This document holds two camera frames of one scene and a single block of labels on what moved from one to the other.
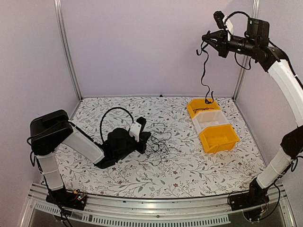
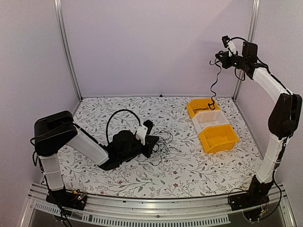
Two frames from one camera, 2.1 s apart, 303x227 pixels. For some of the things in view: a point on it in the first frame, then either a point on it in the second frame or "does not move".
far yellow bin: [194, 106] does not move
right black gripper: [221, 45] to [225, 60]
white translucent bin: [206, 118] does not move
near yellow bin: [218, 138] does not move
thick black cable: [203, 84] to [213, 84]
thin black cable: [207, 108] does not move
